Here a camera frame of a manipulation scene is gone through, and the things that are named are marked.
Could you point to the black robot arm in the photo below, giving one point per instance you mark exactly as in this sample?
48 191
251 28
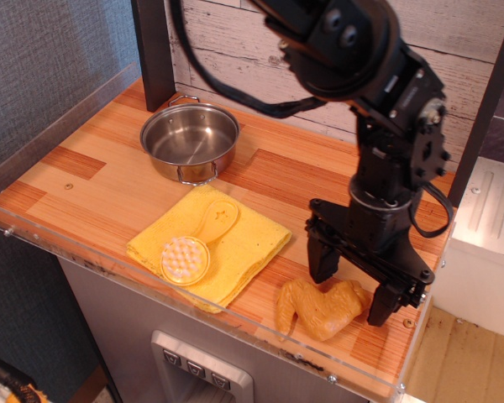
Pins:
353 52

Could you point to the silver dispenser button panel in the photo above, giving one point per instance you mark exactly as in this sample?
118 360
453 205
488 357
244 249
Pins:
197 369

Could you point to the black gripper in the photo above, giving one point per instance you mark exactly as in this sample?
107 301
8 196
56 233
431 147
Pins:
374 237

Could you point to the orange object bottom left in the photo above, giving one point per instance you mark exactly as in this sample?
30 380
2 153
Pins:
25 394

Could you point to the dark left shelf post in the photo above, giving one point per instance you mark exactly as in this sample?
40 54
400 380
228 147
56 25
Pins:
154 49

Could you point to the yellow round scrub brush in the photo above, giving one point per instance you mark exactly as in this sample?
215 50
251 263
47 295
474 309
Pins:
185 260

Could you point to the yellow folded cloth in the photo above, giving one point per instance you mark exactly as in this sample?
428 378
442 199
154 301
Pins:
234 259

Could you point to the small stainless steel pot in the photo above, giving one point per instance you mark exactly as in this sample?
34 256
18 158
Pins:
190 141

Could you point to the dark right shelf post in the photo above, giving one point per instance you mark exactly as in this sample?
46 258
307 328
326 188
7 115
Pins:
479 130

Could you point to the dark shelf post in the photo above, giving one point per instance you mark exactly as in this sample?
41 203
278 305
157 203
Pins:
479 130
154 49

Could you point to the yellow rubber chicken wing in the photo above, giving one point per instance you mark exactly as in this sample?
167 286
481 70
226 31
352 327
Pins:
323 314

